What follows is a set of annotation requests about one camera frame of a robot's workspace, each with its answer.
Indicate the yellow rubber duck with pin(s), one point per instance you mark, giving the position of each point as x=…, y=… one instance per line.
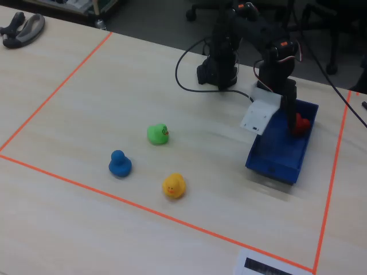
x=173, y=187

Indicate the orange tape strip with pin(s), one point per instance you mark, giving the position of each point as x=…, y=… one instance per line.
x=54, y=93
x=332, y=177
x=143, y=208

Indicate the red rubber duck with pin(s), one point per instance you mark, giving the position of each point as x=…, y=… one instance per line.
x=303, y=126

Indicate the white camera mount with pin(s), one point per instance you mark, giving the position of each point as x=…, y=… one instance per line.
x=258, y=114

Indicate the green rubber duck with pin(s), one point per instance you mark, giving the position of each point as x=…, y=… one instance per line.
x=156, y=136

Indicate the small black object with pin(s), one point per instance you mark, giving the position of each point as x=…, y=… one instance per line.
x=364, y=105

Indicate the white paper label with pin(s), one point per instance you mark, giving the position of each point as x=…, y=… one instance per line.
x=252, y=262

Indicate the blue plastic box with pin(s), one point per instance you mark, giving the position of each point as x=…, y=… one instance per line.
x=275, y=156

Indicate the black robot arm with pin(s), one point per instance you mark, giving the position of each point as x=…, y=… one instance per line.
x=223, y=57

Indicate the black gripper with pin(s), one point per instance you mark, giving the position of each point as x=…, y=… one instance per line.
x=289, y=98

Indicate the blue rubber duck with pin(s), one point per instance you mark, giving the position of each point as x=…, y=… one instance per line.
x=119, y=167

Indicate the black office chair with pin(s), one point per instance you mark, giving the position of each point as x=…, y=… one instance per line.
x=329, y=34
x=191, y=14

